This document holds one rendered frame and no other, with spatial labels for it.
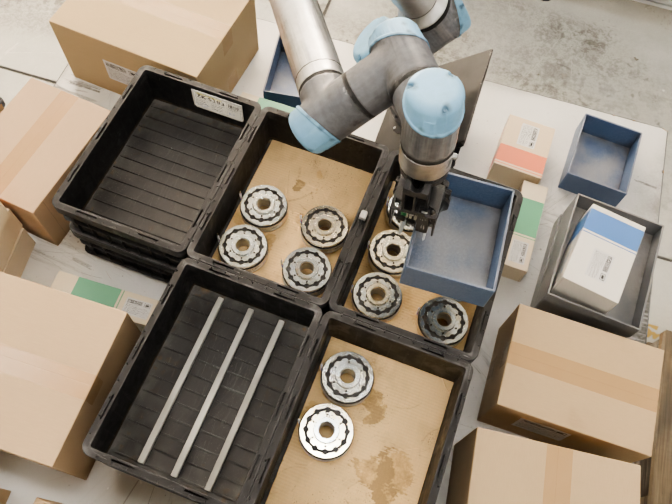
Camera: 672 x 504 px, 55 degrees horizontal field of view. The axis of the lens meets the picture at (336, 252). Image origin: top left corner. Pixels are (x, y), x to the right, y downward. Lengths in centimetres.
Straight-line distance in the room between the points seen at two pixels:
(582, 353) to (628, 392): 11
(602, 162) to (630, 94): 122
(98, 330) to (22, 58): 187
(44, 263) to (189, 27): 66
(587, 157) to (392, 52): 103
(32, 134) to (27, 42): 147
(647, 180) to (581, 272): 51
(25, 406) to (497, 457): 85
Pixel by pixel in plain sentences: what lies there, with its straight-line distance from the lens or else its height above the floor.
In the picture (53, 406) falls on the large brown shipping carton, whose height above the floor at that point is 90.
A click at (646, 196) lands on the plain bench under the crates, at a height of 70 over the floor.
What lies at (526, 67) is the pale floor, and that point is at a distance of 296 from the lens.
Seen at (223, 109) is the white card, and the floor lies 88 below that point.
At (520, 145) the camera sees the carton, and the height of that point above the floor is 78.
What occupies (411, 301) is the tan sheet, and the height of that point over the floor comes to 83.
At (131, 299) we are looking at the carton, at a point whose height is 76.
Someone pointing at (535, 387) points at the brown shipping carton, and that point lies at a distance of 135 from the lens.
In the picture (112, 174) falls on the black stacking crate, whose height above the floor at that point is 83.
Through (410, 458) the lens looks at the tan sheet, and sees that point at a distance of 129.
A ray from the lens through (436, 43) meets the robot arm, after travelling 150.
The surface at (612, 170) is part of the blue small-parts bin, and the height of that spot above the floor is 70.
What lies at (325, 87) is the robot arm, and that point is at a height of 138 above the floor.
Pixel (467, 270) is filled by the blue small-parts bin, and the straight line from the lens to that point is 115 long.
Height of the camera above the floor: 210
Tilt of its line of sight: 64 degrees down
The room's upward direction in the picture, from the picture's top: 6 degrees clockwise
